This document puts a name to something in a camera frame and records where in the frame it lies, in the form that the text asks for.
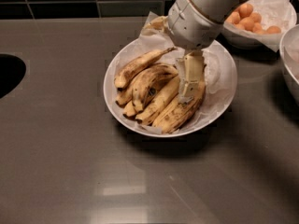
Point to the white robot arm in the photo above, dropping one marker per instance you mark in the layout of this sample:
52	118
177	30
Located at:
215	10

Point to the white paper under oranges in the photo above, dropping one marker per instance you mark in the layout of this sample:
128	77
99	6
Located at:
259	23

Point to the dark bruised middle banana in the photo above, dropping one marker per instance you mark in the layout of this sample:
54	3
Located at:
147	79

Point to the white bowl at right edge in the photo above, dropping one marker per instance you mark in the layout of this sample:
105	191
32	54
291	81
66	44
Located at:
289	54

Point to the white paper bowl liner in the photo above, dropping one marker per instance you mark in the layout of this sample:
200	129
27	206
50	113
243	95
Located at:
220	79

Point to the stickered banana pair right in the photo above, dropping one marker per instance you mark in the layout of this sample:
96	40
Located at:
176	113

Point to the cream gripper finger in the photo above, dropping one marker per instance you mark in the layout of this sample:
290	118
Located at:
158	24
191	72

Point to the top spotted banana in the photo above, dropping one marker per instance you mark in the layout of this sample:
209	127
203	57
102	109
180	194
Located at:
136	65

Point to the long yellow centre banana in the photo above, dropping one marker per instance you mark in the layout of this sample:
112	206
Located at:
159	102

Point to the white bowl with oranges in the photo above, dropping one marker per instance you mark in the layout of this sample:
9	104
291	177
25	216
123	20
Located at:
274	12

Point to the small lower left banana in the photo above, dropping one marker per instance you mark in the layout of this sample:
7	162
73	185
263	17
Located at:
124	100

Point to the pile of small oranges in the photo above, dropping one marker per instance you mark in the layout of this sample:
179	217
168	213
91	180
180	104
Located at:
245	18

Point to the white rounded gripper body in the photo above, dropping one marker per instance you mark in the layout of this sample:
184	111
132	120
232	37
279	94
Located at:
191	25

